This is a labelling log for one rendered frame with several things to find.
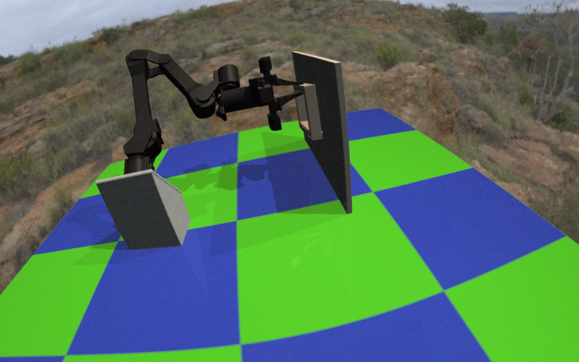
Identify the dark grey wall panel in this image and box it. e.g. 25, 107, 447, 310
293, 51, 353, 214

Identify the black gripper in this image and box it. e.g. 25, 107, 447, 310
240, 56, 304, 131

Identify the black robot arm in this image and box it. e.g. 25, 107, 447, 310
123, 50, 274, 174

